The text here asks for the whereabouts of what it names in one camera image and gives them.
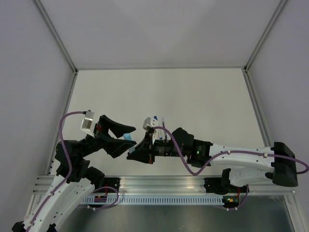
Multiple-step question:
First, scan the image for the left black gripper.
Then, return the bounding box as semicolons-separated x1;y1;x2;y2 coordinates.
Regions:
78;114;137;158

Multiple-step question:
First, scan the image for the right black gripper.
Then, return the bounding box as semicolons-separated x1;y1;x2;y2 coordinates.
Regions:
127;132;186;165

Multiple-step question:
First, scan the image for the light blue eraser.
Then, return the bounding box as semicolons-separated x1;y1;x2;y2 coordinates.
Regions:
123;133;132;141

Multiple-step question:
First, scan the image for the blue capped clear pen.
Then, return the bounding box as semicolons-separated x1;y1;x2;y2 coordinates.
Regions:
153;116;165;141

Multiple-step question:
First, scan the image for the purple ink pen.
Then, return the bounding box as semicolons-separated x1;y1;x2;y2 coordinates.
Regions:
161;117;169;141

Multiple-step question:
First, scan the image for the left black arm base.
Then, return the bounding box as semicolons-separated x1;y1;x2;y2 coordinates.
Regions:
89;170;121;195

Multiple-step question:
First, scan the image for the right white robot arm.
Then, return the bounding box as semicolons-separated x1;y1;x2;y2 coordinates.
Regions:
127;128;298;192

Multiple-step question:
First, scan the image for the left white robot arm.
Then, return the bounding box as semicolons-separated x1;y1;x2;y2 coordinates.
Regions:
12;111;136;232

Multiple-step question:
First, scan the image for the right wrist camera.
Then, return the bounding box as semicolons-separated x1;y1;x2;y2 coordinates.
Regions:
143;117;159;144

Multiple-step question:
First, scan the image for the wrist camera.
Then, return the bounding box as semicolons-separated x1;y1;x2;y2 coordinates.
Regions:
143;117;159;144
81;110;95;137

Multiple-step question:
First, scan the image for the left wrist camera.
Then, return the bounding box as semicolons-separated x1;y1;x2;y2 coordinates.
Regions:
81;110;95;137

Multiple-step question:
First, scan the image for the aluminium mounting rail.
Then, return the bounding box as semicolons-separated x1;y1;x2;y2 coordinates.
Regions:
32;175;296;194

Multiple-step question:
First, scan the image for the white slotted cable duct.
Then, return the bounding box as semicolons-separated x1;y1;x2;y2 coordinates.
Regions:
80;195;224;206

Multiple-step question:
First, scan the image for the left aluminium frame post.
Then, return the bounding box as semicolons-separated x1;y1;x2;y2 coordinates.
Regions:
32;0;78;74

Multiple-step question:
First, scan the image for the aluminium frame post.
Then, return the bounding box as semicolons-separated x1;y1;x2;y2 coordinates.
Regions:
32;0;78;74
243;0;289;73

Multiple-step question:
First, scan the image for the right aluminium frame post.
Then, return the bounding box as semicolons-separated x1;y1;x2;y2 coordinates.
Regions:
243;0;289;73

